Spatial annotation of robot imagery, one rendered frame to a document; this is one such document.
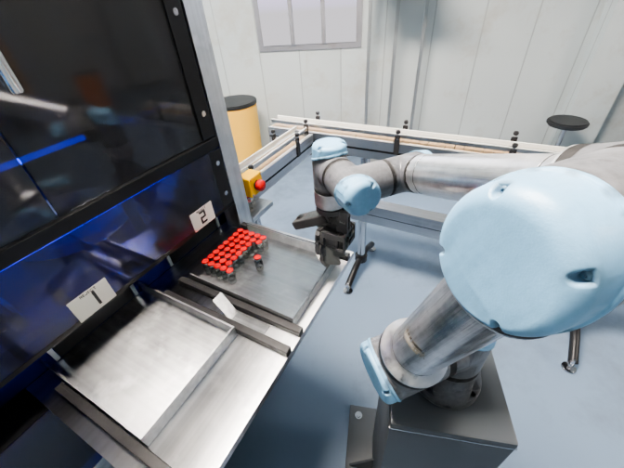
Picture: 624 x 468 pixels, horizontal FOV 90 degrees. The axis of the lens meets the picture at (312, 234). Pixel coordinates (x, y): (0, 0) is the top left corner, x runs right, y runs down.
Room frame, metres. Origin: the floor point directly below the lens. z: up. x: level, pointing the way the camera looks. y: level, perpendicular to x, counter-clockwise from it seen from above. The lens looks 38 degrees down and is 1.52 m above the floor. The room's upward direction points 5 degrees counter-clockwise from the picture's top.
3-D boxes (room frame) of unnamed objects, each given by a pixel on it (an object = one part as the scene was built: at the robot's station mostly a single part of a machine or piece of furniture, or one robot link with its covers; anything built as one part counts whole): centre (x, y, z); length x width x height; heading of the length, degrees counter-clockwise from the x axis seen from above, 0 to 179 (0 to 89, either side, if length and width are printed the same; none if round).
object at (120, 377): (0.42, 0.41, 0.90); 0.34 x 0.26 x 0.04; 59
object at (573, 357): (0.91, -1.29, 0.07); 0.50 x 0.08 x 0.14; 149
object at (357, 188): (0.53, -0.10, 1.21); 0.11 x 0.11 x 0.08; 18
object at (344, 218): (0.62, -0.06, 1.06); 0.09 x 0.08 x 0.12; 59
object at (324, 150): (0.62, -0.05, 1.21); 0.09 x 0.08 x 0.11; 18
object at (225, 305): (0.49, 0.19, 0.91); 0.14 x 0.03 x 0.06; 59
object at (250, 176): (0.99, 0.21, 0.99); 0.08 x 0.07 x 0.07; 59
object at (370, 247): (1.50, -0.31, 0.07); 0.50 x 0.08 x 0.14; 149
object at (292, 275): (0.66, 0.14, 0.90); 0.34 x 0.26 x 0.04; 58
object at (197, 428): (0.53, 0.26, 0.87); 0.70 x 0.48 x 0.02; 149
